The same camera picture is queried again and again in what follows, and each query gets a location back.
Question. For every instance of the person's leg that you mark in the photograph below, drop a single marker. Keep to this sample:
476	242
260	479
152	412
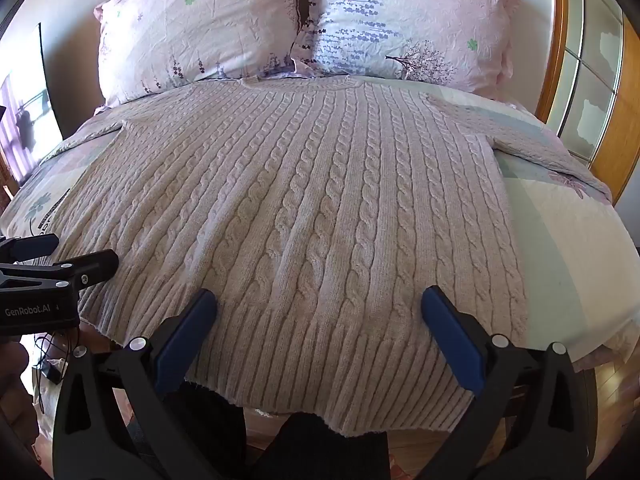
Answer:
212	425
335	452

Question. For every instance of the pink floral pillow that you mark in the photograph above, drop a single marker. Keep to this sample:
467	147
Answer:
195	25

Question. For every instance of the person's right leg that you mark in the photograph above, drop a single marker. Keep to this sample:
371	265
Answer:
335	452

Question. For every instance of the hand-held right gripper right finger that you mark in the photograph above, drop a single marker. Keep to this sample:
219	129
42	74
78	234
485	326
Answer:
457	345

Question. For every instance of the pink pillow with tree print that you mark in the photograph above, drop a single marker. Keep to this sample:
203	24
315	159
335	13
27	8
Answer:
405	15

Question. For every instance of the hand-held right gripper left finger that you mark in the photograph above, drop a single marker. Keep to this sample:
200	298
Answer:
176	355

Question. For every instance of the wooden headboard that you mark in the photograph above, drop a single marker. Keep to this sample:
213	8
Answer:
555	55

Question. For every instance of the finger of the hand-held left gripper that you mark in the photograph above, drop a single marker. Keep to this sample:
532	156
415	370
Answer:
30	246
95	265

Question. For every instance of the person's left leg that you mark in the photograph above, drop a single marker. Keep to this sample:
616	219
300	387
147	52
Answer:
212	425

